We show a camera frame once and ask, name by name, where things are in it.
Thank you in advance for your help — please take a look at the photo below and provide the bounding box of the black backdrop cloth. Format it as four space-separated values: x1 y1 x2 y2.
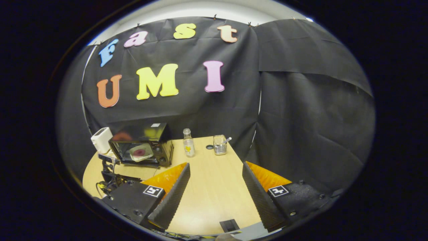
57 16 376 196

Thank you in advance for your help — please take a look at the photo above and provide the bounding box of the metal wire utensil holder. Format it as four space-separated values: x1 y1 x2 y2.
213 135 227 156

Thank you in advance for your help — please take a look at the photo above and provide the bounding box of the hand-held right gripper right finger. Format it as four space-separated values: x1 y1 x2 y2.
242 161 335 233

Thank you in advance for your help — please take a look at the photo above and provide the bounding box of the clear bottle yellow label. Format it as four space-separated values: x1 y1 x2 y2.
183 128 195 158

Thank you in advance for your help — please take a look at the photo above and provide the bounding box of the white square plate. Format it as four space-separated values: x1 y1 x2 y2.
129 143 154 163

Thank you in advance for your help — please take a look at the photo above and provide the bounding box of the white toaster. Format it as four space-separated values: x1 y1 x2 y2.
91 127 113 154

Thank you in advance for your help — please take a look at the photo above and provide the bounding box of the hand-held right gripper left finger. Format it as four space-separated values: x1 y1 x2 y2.
100 162 191 231

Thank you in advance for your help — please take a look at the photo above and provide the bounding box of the black electric oven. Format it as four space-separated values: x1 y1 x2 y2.
108 123 174 167

